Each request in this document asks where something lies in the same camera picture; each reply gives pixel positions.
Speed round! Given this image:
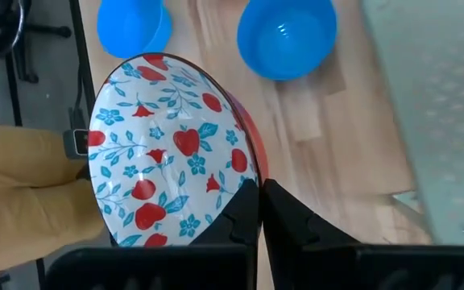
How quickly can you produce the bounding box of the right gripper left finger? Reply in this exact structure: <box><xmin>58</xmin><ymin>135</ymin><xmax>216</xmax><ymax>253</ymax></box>
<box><xmin>191</xmin><ymin>179</ymin><xmax>262</xmax><ymax>247</ymax></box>

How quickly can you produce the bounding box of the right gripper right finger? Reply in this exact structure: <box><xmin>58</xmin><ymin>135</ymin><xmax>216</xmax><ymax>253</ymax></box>
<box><xmin>262</xmin><ymin>179</ymin><xmax>360</xmax><ymax>259</ymax></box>

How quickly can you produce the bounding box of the red floral mini bowl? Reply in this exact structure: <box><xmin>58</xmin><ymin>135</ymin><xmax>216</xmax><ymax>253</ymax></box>
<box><xmin>87</xmin><ymin>52</ymin><xmax>269</xmax><ymax>247</ymax></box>

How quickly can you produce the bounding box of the blue plastic mini bowl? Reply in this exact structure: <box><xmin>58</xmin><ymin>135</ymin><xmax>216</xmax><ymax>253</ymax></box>
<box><xmin>236</xmin><ymin>0</ymin><xmax>338</xmax><ymax>81</ymax></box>
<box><xmin>96</xmin><ymin>0</ymin><xmax>173</xmax><ymax>60</ymax></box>

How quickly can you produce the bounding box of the small grey black box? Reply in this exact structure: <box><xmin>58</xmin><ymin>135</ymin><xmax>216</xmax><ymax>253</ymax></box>
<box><xmin>62</xmin><ymin>128</ymin><xmax>90</xmax><ymax>160</ymax></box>

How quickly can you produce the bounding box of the green perforated metal riser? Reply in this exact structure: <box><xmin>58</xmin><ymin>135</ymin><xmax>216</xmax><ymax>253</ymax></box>
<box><xmin>360</xmin><ymin>0</ymin><xmax>464</xmax><ymax>247</ymax></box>

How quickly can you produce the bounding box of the black office chair base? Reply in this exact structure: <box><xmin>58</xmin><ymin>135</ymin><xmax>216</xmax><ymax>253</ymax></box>
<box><xmin>0</xmin><ymin>0</ymin><xmax>73</xmax><ymax>126</ymax></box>

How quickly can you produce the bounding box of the black aluminium table frame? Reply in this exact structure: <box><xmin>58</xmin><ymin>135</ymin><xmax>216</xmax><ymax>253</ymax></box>
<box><xmin>68</xmin><ymin>0</ymin><xmax>98</xmax><ymax>134</ymax></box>

